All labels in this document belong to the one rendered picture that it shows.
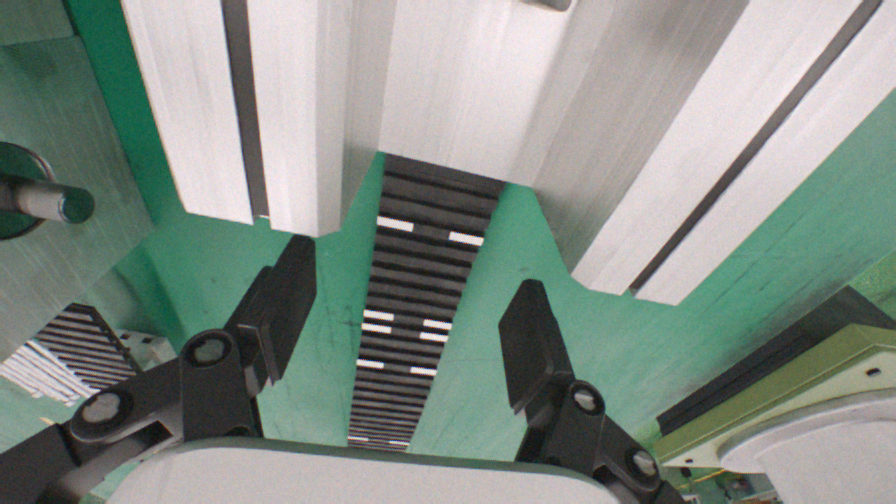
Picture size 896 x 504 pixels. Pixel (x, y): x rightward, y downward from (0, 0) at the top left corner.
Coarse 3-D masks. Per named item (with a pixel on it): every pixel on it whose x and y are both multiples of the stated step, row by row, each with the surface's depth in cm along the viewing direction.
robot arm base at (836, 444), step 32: (800, 416) 24; (832, 416) 23; (864, 416) 23; (736, 448) 28; (768, 448) 27; (800, 448) 25; (832, 448) 23; (864, 448) 22; (800, 480) 24; (832, 480) 23; (864, 480) 21
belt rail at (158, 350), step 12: (120, 336) 21; (132, 336) 21; (144, 336) 22; (156, 336) 22; (132, 348) 21; (144, 348) 21; (156, 348) 21; (168, 348) 22; (144, 360) 21; (156, 360) 22; (168, 360) 22
